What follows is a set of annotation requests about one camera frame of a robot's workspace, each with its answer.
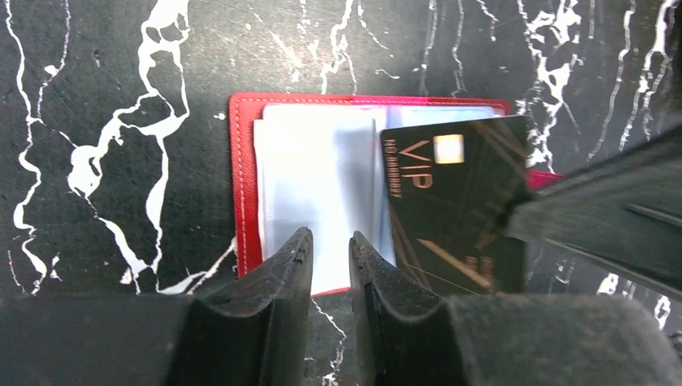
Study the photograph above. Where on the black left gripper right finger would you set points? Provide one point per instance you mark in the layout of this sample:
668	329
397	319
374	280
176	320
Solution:
407	335

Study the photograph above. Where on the red leather card holder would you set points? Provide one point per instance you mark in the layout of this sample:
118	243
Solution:
315	161

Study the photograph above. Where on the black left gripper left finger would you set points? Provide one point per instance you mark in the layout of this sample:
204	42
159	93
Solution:
249	332

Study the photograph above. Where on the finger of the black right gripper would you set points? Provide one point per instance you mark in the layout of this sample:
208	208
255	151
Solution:
622	214

